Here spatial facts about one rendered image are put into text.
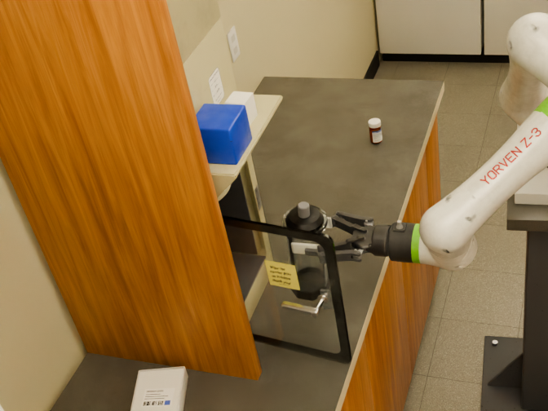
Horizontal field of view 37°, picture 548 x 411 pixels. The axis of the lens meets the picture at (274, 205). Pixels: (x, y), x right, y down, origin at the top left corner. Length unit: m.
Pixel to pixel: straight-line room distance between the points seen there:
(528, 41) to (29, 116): 1.06
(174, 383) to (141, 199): 0.52
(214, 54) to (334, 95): 1.23
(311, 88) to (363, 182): 0.64
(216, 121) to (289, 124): 1.20
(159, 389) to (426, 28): 3.37
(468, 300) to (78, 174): 2.09
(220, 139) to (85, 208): 0.35
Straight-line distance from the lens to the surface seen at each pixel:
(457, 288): 3.54
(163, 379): 2.06
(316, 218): 1.93
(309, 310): 1.80
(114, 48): 1.54
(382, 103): 2.95
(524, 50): 1.86
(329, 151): 2.73
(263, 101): 1.93
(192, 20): 1.77
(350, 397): 2.20
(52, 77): 1.66
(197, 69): 1.79
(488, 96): 4.74
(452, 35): 4.96
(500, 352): 3.28
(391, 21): 4.98
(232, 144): 1.70
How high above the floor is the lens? 2.48
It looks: 37 degrees down
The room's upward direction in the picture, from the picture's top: 12 degrees counter-clockwise
